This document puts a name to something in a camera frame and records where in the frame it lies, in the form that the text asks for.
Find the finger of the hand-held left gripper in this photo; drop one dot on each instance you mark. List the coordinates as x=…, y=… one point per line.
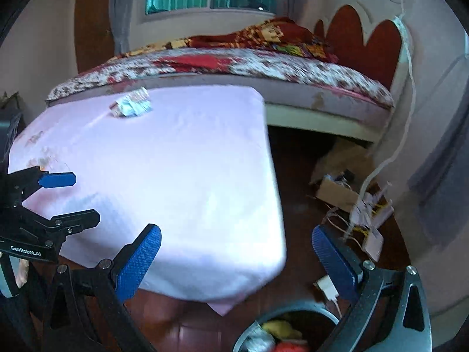
x=77, y=218
x=58, y=179

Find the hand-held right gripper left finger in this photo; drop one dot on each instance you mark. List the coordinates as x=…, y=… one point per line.
x=141, y=260

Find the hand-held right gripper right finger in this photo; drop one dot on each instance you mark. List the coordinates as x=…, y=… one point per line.
x=333, y=264

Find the dark grey trash bin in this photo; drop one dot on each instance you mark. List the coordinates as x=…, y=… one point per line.
x=293, y=306

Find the person's left hand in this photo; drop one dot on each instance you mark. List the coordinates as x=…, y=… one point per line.
x=22, y=273

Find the white power adapter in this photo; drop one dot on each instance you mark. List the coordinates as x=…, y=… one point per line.
x=326, y=286

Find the white router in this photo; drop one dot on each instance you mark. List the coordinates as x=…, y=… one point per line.
x=375, y=244

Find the cardboard box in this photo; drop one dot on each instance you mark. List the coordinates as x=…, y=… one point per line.
x=333, y=194

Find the pink tablecloth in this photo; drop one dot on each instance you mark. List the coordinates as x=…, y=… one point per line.
x=165, y=172

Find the crumpled paper wrapper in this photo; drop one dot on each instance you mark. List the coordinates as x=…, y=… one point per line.
x=130, y=106

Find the brown wooden door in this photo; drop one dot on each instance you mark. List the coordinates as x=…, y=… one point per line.
x=95, y=36

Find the bed with floral sheet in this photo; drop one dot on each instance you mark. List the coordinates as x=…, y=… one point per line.
x=256, y=66

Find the colourful printed pillow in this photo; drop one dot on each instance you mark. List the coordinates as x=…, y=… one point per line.
x=307, y=49

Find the red scalloped headboard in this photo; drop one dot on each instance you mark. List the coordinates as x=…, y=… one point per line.
x=348, y=33

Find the red patterned blanket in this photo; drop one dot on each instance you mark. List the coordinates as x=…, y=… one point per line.
x=256, y=33

